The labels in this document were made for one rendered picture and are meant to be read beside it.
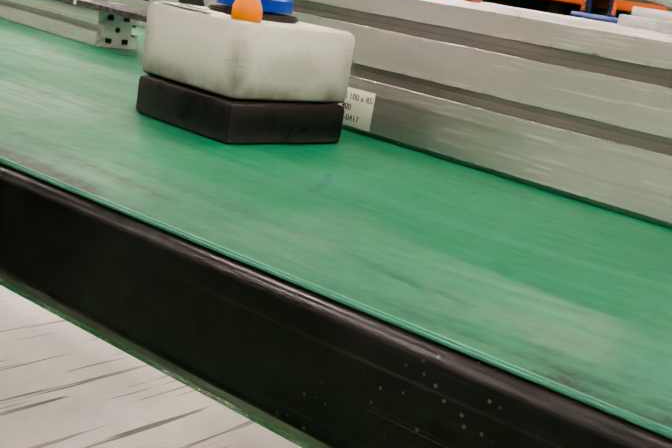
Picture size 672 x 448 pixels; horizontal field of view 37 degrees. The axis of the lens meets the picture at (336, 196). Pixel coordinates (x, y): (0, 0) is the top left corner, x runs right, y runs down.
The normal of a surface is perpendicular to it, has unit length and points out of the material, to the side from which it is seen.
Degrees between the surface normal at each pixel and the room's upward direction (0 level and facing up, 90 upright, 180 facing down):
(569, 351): 0
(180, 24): 90
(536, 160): 90
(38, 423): 0
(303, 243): 0
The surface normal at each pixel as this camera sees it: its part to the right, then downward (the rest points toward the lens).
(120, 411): 0.15, -0.97
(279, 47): 0.70, 0.26
